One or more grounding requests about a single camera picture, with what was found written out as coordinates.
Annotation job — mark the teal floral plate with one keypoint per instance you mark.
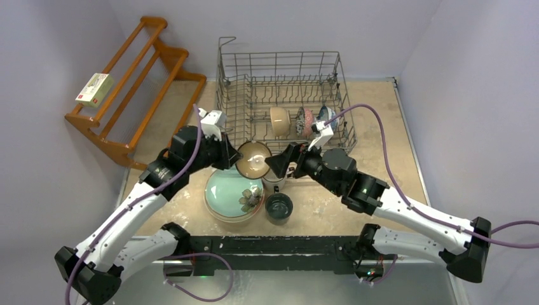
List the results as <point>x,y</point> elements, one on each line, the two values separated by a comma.
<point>231,178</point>

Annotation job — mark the brown floral pattern bowl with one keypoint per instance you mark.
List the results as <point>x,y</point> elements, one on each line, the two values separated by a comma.
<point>304,120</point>

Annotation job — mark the grey wire dish rack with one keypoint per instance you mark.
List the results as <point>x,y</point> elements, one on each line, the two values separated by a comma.
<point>248,84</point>

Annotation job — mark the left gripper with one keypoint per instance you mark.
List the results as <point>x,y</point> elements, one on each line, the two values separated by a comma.
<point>228,154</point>

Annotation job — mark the blue white pattern bowl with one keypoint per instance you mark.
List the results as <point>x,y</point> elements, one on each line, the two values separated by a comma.
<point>326,114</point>

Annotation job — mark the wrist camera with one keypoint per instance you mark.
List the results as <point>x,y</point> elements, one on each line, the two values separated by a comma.
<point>323,133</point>
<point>211,123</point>

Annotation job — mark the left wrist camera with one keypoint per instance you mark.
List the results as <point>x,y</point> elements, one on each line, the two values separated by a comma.
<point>211,123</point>

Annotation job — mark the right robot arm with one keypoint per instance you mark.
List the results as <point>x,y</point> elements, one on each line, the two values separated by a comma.
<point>459,244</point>

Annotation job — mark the wooden shelf rack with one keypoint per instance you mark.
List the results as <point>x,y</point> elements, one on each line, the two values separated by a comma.
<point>96,128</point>

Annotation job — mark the white ribbed mug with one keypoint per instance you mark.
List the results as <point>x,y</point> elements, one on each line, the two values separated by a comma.
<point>274,183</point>

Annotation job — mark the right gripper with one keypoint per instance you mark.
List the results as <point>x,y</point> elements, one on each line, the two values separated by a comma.
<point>297,159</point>

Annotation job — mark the dark green mug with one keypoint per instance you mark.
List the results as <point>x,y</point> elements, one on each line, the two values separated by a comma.
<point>278,208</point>

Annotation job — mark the tan brown-rimmed bowl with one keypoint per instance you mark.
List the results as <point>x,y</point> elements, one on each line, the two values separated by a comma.
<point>252,165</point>

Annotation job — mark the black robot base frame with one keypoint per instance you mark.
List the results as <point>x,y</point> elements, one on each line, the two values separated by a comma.
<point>346,255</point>

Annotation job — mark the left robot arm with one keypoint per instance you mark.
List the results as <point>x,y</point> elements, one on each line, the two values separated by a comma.
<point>97,266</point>

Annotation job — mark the small cardboard box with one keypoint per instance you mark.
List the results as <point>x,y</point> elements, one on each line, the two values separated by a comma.
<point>95,91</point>

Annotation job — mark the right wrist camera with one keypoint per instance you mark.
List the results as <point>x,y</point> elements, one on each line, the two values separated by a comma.
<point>323,133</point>

